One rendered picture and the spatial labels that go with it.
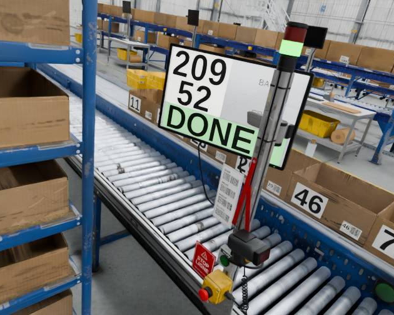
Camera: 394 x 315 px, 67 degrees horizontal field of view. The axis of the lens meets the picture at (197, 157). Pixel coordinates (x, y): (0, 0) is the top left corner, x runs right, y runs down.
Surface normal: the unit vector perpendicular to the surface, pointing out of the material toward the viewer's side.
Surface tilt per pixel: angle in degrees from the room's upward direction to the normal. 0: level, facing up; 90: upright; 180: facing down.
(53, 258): 90
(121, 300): 0
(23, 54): 90
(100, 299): 0
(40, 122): 91
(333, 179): 90
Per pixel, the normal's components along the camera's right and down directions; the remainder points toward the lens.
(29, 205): 0.66, 0.41
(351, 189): -0.74, 0.15
